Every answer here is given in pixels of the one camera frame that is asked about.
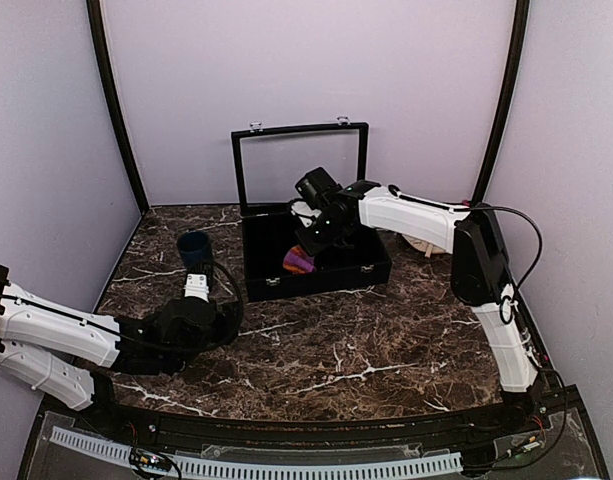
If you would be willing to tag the left black frame post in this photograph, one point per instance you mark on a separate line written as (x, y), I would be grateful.
(112, 100)

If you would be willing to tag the black frame post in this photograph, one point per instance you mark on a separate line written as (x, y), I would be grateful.
(112, 100)
(507, 89)

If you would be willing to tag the right black frame post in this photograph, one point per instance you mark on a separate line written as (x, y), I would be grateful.
(507, 89)

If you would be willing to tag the black storage box with lid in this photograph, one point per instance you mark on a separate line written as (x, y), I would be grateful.
(269, 161)

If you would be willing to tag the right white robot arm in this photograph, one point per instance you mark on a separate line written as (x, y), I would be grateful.
(480, 273)

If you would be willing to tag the white slotted cable duct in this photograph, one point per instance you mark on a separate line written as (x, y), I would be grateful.
(189, 467)

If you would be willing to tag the maroon orange purple sock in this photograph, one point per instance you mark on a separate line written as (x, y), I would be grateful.
(297, 261)

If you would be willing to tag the dark blue cup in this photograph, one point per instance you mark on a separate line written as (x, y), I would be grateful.
(194, 247)

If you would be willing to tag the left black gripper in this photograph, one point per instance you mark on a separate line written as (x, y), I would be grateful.
(227, 321)

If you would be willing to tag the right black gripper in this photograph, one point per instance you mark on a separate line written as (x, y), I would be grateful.
(311, 245)

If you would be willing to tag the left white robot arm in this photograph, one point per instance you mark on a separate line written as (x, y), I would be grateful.
(33, 331)

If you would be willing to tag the black front rail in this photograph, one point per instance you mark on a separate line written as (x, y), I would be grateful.
(167, 430)

